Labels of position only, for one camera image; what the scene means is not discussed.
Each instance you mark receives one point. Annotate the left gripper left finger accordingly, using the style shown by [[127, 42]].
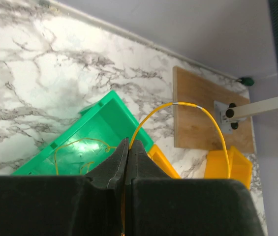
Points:
[[87, 205]]

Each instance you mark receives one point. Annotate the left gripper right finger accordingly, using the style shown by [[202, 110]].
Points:
[[158, 205]]

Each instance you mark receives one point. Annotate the green plastic bin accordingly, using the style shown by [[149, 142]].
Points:
[[87, 142]]

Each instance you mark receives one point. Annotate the yellow bin right side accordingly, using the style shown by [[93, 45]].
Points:
[[240, 168]]

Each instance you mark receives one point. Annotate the yellow bin beside green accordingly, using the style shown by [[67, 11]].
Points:
[[156, 155]]

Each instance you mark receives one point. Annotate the grey stand bracket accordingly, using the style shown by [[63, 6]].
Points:
[[228, 116]]

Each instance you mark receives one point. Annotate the green knob at wall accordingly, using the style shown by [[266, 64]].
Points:
[[246, 81]]

